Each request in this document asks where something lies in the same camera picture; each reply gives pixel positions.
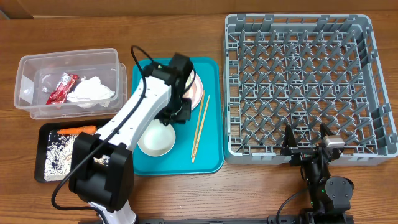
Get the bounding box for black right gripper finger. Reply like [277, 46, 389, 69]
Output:
[320, 123, 334, 137]
[282, 124, 297, 149]

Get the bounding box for pink shallow bowl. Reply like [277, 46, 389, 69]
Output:
[183, 82, 202, 101]

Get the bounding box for white bowl with food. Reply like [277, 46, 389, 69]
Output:
[137, 119, 176, 157]

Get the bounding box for orange carrot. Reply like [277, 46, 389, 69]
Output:
[57, 126, 97, 135]

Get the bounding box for white napkin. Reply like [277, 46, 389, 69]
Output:
[67, 76, 115, 108]

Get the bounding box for red snack wrapper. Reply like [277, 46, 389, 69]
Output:
[46, 73, 79, 105]

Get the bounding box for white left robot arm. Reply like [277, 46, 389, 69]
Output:
[67, 61, 194, 223]

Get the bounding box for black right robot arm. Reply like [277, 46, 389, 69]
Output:
[275, 123, 354, 223]

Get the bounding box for grey dishwasher rack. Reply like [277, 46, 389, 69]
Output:
[223, 14, 397, 166]

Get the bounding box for pink plate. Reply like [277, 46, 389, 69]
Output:
[183, 72, 203, 110]

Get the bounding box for wooden chopstick right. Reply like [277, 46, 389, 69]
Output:
[191, 95, 210, 163]

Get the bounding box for teal plastic tray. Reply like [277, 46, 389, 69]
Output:
[133, 57, 224, 176]

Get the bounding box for clear plastic bin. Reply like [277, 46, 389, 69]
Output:
[14, 48, 127, 119]

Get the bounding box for spilled rice and food scraps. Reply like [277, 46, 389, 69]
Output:
[43, 129, 109, 182]

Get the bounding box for black tray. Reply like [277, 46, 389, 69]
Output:
[34, 118, 111, 183]

